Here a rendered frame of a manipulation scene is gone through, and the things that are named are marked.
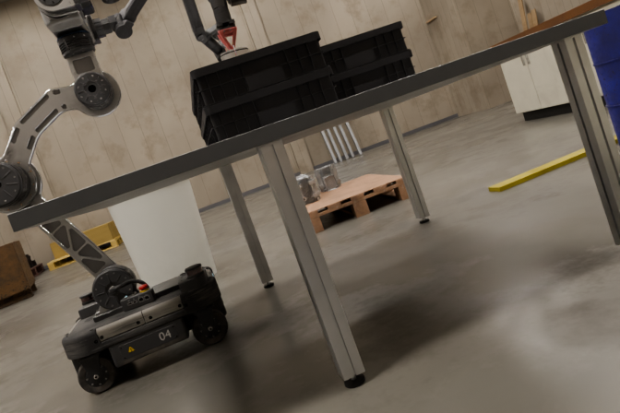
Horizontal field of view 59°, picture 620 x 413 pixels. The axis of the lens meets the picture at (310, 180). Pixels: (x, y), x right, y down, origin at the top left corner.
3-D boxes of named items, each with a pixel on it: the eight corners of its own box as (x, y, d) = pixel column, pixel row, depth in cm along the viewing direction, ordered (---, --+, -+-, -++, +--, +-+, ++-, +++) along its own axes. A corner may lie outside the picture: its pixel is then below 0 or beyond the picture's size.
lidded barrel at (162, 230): (221, 263, 412) (187, 172, 408) (227, 275, 355) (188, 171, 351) (145, 292, 400) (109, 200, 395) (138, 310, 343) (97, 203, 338)
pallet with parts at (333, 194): (286, 221, 511) (273, 184, 509) (372, 189, 526) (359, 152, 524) (312, 236, 387) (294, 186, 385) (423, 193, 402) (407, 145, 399)
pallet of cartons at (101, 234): (124, 241, 1119) (115, 219, 1116) (119, 245, 1033) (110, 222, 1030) (59, 265, 1091) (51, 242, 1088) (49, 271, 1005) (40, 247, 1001)
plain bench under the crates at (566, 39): (124, 509, 122) (6, 215, 118) (156, 329, 278) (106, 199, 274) (678, 244, 157) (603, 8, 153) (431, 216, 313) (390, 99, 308)
